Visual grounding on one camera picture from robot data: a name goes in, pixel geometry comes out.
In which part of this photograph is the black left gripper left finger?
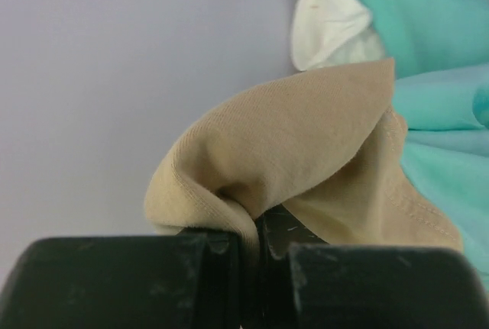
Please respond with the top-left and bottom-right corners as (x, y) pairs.
(7, 231), (240, 328)

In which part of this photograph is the beige t-shirt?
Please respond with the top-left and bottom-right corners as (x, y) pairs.
(144, 59), (463, 260)

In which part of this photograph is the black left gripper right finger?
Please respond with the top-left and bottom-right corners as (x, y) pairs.
(257, 206), (488, 329)

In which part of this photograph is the teal t-shirt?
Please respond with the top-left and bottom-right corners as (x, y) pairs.
(343, 0), (489, 273)

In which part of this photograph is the white t-shirt in bin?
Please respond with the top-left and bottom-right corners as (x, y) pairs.
(290, 0), (387, 72)

